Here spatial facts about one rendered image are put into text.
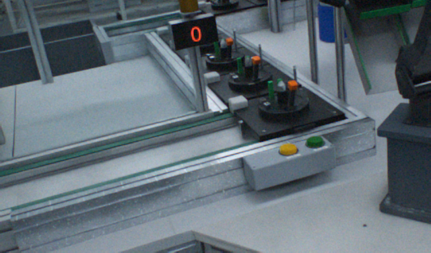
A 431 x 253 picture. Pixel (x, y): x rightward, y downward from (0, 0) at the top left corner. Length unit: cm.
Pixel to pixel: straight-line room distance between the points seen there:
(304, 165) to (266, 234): 20
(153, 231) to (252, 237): 23
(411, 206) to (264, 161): 33
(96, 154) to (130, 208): 27
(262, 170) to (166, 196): 23
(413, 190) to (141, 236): 60
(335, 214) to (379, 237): 12
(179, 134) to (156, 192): 30
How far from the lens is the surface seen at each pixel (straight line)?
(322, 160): 135
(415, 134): 117
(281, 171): 131
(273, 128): 144
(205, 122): 158
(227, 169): 135
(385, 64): 160
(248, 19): 271
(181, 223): 132
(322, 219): 128
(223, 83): 178
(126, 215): 133
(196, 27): 149
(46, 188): 150
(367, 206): 131
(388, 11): 151
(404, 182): 124
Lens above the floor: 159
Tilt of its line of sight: 23 degrees down
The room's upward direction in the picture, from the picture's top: 8 degrees counter-clockwise
